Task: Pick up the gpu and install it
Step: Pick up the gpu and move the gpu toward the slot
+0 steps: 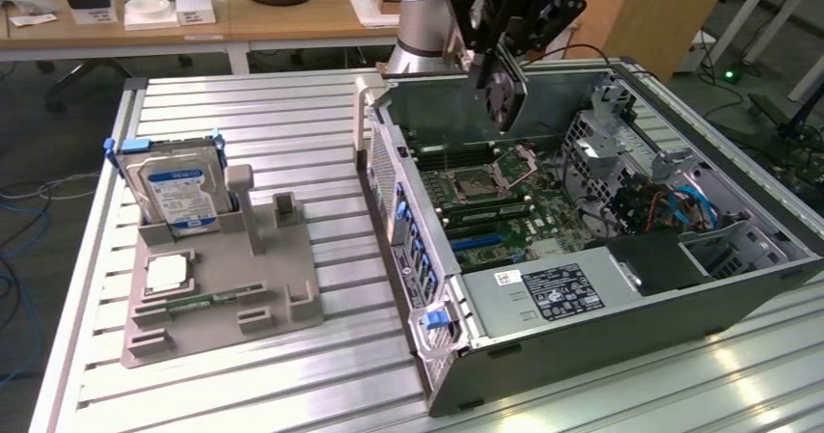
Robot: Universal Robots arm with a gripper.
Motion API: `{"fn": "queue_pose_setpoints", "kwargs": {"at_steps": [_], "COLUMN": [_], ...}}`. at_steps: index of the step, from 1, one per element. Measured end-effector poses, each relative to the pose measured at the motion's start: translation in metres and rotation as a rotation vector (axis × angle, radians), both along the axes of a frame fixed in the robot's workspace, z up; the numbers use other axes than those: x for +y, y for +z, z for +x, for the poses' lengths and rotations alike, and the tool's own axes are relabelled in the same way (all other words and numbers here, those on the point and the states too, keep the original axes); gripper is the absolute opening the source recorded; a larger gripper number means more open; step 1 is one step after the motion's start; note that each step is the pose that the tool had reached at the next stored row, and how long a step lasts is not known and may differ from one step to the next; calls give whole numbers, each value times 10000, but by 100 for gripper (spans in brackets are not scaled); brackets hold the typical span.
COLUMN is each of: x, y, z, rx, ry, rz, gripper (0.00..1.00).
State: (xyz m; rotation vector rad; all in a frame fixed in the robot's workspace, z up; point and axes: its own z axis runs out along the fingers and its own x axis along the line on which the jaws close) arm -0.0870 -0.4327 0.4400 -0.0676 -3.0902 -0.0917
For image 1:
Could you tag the black graphics card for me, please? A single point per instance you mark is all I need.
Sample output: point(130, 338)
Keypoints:
point(505, 100)

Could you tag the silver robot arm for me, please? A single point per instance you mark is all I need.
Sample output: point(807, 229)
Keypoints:
point(418, 28)

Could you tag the wooden cabinet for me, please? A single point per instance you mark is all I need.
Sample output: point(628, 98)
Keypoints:
point(656, 13)

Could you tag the white paper stack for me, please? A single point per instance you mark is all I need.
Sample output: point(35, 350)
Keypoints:
point(370, 11)

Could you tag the silver disk bay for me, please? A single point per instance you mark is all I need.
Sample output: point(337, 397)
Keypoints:
point(589, 153)

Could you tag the wooden desk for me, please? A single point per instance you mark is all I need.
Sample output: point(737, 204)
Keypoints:
point(290, 18)

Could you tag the CPU socket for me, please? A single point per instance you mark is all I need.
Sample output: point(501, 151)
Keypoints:
point(473, 182)

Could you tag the green motherboard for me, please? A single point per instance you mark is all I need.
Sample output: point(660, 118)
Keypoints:
point(553, 221)

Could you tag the white labelled box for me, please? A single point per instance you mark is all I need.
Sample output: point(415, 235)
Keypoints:
point(192, 11)

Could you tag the blue expansion slot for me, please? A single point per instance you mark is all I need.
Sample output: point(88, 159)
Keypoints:
point(476, 244)

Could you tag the white flat box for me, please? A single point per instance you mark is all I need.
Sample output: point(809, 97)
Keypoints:
point(151, 22)

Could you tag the black plastic shroud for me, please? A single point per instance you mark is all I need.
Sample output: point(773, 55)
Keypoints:
point(650, 259)

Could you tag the grey power supply unit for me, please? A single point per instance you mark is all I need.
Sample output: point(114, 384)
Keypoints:
point(553, 288)

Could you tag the hard disk with blue carrier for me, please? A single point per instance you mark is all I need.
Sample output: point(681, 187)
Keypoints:
point(180, 187)

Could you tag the black topped white box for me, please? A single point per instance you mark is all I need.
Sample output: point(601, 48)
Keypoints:
point(90, 1)

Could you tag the blue case latch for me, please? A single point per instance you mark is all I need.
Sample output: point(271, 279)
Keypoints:
point(433, 319)

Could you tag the grey parts rack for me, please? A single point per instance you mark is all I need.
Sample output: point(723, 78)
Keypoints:
point(219, 269)

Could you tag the open grey PC case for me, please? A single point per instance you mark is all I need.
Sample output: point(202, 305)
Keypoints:
point(644, 336)

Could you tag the white paper slip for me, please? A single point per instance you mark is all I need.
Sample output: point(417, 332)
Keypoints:
point(32, 19)

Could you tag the silver CPU chip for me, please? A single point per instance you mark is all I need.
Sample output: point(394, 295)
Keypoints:
point(167, 273)

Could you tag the green RAM stick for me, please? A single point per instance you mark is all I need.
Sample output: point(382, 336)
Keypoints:
point(212, 300)

